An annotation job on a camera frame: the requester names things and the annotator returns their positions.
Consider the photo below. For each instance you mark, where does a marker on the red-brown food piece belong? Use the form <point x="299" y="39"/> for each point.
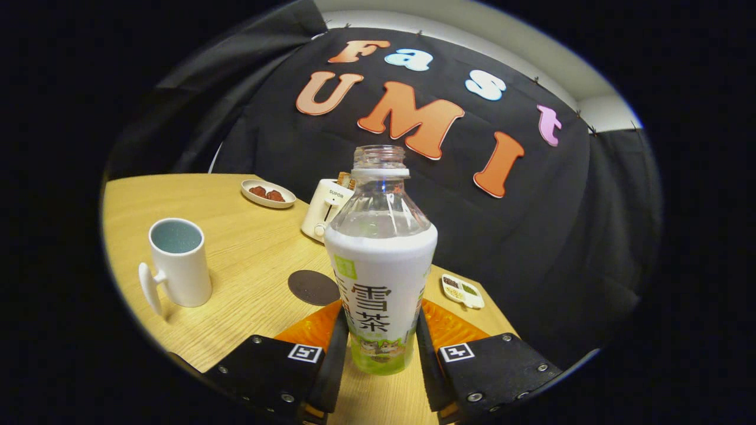
<point x="257" y="190"/>
<point x="275" y="195"/>

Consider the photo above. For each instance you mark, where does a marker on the white toaster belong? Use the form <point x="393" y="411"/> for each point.
<point x="322" y="209"/>

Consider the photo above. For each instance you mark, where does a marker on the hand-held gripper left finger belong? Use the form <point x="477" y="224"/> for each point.
<point x="266" y="372"/>

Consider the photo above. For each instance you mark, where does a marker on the dark brown round coaster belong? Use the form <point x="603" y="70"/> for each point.
<point x="313" y="287"/>

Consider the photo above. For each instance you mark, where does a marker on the wooden table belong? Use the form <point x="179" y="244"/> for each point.
<point x="248" y="254"/>

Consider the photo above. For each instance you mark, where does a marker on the toast slice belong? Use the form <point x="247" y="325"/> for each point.
<point x="344" y="178"/>

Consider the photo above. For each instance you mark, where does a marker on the white cup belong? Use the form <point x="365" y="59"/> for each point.
<point x="183" y="271"/>

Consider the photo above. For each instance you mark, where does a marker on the white oval plate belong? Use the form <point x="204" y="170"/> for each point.
<point x="269" y="202"/>

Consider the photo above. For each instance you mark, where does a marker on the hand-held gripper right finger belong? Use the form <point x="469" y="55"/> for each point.
<point x="496" y="372"/>

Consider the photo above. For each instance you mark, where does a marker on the white divided condiment dish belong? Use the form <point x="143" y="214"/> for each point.
<point x="463" y="292"/>

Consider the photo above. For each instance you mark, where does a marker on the clear juice bottle white label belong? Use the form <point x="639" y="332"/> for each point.
<point x="381" y="277"/>

